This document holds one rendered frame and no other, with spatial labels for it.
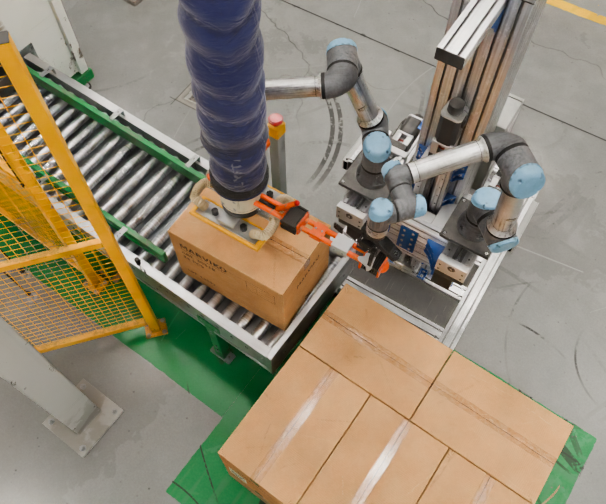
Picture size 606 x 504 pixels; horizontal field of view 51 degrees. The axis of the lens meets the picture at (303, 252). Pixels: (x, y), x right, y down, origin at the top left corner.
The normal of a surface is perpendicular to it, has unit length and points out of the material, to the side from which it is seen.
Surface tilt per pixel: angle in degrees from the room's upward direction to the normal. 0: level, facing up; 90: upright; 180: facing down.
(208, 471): 0
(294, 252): 0
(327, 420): 0
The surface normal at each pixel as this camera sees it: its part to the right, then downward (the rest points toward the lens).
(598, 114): 0.00, -0.48
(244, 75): 0.46, 0.67
